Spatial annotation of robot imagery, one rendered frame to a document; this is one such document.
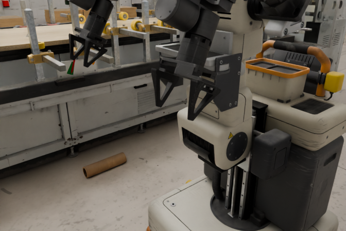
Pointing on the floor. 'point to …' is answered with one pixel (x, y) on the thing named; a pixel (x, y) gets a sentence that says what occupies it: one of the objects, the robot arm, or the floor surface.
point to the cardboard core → (104, 164)
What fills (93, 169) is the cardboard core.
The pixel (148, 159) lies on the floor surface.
